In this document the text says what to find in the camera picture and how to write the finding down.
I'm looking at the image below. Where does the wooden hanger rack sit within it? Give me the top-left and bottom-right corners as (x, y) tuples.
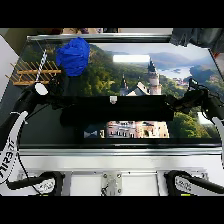
(5, 59), (63, 87)

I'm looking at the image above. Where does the white striped stick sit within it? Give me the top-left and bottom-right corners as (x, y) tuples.
(35, 49), (48, 84)

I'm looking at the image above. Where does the dark grey garment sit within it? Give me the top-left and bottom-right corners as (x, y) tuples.
(169, 28), (224, 54)

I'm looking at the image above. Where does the black cable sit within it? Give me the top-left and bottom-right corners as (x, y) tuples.
(16, 146), (39, 196)

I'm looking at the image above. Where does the blue garment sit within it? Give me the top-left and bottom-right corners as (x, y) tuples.
(55, 36), (92, 78)

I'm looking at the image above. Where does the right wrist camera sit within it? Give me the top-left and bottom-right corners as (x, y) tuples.
(187, 77), (202, 92)

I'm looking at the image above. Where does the black garment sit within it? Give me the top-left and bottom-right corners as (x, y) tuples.
(59, 94), (176, 128)

